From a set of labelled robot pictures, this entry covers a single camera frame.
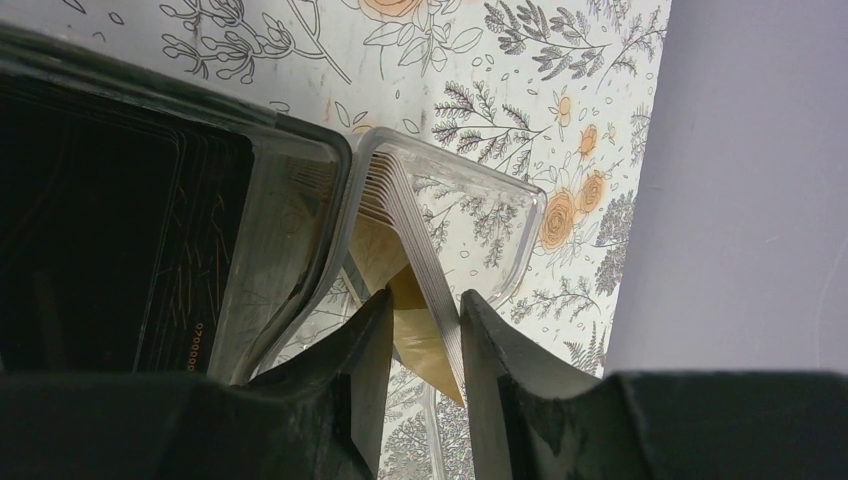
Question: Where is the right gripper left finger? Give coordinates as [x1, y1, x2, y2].
[1, 289, 394, 479]

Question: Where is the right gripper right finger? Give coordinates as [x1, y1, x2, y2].
[460, 290, 847, 479]

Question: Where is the clear acrylic card box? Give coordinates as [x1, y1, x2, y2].
[0, 21, 550, 480]

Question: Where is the black card stack in box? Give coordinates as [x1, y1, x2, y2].
[1, 75, 254, 372]

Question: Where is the floral patterned table mat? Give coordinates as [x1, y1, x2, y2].
[0, 0, 674, 480]

